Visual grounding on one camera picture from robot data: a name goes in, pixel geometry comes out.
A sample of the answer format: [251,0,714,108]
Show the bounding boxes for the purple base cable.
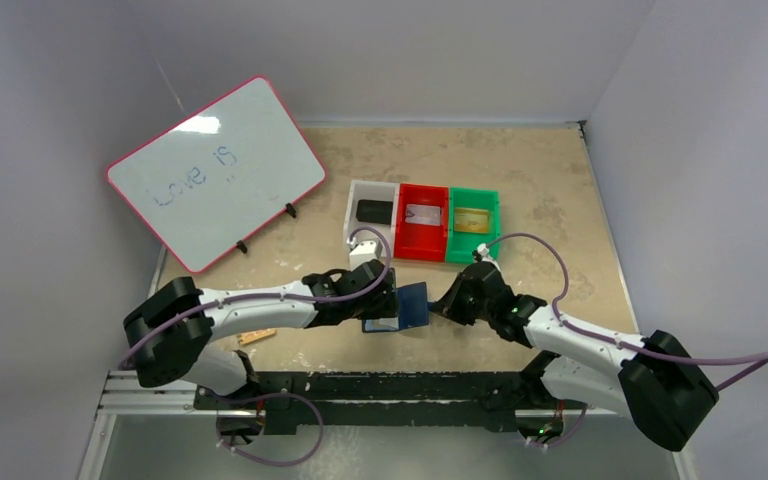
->
[524,407,587,453]
[215,388,327,468]

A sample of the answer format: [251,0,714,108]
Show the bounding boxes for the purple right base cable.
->
[524,407,587,453]

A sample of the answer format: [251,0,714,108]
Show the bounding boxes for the silver credit card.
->
[404,204,443,227]

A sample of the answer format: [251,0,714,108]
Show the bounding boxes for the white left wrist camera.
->
[348,240,384,270]

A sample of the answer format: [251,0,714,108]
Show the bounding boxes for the red plastic bin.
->
[394,183,449,262]

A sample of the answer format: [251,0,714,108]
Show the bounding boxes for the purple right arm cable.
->
[476,231,768,393]

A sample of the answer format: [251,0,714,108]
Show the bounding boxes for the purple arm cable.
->
[116,225,394,372]
[476,231,768,393]

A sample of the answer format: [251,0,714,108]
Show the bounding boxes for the gold credit card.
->
[452,207,491,234]

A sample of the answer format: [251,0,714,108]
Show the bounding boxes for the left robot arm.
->
[119,260,398,409]

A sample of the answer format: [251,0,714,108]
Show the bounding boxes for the white plastic bin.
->
[343,179,400,253]

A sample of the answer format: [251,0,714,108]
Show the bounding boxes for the black card in bin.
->
[355,199,394,225]

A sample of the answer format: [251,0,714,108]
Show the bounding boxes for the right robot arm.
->
[430,261,719,452]

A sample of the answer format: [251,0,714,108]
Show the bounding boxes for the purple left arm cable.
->
[116,225,394,372]

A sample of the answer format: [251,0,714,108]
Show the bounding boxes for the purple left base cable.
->
[215,388,327,468]

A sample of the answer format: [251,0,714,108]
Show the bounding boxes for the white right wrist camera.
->
[472,243,491,262]

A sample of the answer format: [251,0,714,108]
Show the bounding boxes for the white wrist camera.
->
[348,240,384,270]
[472,243,491,262]

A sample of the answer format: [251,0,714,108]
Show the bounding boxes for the blue leather card holder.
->
[361,282,430,334]

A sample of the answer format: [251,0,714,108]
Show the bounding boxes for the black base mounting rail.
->
[195,371,583,435]

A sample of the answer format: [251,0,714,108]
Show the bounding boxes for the pink framed whiteboard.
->
[106,76,327,273]

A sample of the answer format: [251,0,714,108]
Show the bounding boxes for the green plastic bin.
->
[445,187,502,263]

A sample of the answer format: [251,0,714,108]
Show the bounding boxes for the orange circuit board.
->
[237,328,277,346]

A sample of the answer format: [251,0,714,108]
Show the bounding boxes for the aluminium frame rail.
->
[78,371,263,479]

